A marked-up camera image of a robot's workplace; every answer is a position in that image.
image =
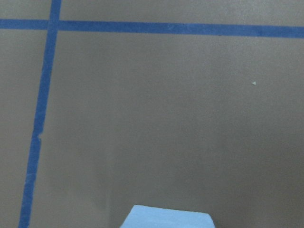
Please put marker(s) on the light blue foam block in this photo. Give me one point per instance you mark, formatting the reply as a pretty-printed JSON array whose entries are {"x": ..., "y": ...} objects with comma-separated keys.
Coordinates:
[{"x": 152, "y": 217}]

